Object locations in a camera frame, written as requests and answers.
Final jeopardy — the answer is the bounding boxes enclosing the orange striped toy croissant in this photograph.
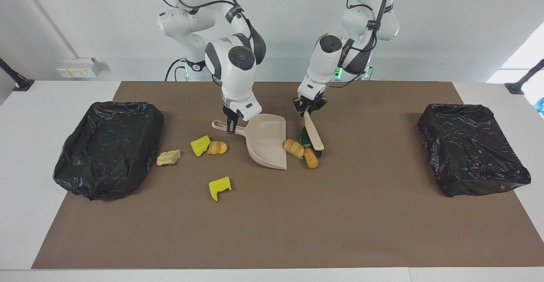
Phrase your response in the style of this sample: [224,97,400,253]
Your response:
[207,141,229,155]
[283,139,305,160]

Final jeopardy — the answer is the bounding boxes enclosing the beige brush with black bristles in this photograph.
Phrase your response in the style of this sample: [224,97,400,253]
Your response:
[303,111,325,157]

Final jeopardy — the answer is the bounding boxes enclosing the yellow sponge wedge piece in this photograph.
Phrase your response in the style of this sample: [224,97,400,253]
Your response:
[190,135,212,158]

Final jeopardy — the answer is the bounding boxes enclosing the beige plastic dustpan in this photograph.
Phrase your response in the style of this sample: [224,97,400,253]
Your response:
[212,113,288,171]

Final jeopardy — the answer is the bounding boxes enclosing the brown toy bread roll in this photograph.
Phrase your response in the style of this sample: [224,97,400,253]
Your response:
[304,147,319,169]

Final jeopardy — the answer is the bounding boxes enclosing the pale cream foam chunk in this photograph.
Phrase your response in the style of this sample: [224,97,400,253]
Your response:
[156,149,181,166]

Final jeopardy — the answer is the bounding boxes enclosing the black bag lined bin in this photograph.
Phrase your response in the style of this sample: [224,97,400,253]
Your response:
[53,101,165,201]
[417,104,532,197]

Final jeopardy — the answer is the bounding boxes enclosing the notched yellow sponge piece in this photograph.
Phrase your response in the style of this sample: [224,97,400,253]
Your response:
[208,176,232,202]

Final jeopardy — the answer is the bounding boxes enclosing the brown table mat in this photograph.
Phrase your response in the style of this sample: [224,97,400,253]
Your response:
[32,81,544,270]

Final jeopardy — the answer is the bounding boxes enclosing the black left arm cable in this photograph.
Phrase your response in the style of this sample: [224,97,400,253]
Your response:
[327,0,388,89]

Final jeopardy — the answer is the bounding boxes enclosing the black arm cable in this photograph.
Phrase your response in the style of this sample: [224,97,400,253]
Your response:
[144,0,255,32]
[327,0,388,89]

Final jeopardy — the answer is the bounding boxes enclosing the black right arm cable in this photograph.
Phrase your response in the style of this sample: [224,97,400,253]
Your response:
[144,0,255,32]

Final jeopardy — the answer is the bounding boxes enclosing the white wall socket box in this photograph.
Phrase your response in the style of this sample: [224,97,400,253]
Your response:
[56,57,102,79]

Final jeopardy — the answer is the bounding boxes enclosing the black camera stand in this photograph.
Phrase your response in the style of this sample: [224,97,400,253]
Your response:
[0,57,34,92]
[504,59,544,95]

